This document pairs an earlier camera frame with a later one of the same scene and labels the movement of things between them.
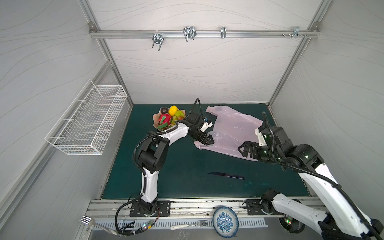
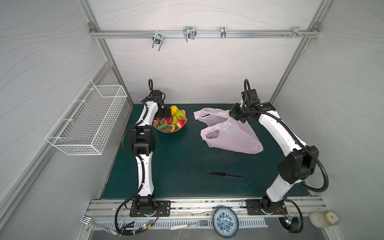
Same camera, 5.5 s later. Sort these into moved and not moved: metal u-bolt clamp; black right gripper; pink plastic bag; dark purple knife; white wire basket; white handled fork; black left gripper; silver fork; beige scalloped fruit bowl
Moved: black left gripper; pink plastic bag; black right gripper
Not moved: white wire basket; silver fork; dark purple knife; white handled fork; metal u-bolt clamp; beige scalloped fruit bowl
